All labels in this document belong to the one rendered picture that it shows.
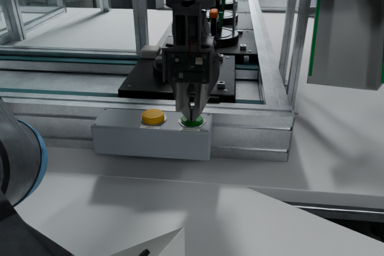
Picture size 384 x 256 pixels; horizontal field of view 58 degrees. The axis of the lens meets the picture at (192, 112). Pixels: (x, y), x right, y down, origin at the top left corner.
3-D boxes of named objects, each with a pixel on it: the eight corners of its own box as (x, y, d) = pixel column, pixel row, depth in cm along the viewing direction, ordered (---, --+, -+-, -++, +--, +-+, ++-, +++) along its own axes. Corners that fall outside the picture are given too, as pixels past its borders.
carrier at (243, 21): (253, 35, 113) (256, -5, 107) (179, 33, 115) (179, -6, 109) (250, 18, 134) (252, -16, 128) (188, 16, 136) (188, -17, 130)
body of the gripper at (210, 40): (160, 86, 51) (156, 2, 45) (170, 65, 59) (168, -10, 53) (212, 88, 50) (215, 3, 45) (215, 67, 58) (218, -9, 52)
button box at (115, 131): (209, 162, 61) (210, 131, 58) (94, 154, 63) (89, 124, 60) (211, 140, 67) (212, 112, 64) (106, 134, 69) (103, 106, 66)
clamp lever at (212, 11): (217, 36, 95) (217, 12, 89) (210, 36, 95) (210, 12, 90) (218, 28, 98) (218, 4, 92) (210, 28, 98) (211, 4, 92)
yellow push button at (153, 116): (162, 129, 61) (162, 119, 60) (139, 128, 61) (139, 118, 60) (166, 118, 64) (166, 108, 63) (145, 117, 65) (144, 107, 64)
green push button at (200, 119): (202, 134, 60) (202, 124, 59) (179, 133, 61) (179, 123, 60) (204, 123, 64) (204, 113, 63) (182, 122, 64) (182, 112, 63)
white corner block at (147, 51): (158, 66, 88) (157, 50, 87) (140, 65, 89) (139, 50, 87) (161, 59, 93) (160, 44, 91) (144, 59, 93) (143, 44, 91)
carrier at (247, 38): (257, 61, 91) (262, 13, 85) (167, 58, 94) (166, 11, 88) (253, 35, 112) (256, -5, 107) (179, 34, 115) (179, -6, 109)
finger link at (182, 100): (169, 133, 57) (167, 81, 52) (175, 116, 62) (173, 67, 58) (188, 134, 57) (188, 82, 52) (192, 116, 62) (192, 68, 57)
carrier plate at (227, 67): (234, 104, 70) (235, 94, 69) (118, 98, 72) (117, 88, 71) (235, 62, 91) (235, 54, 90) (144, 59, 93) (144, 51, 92)
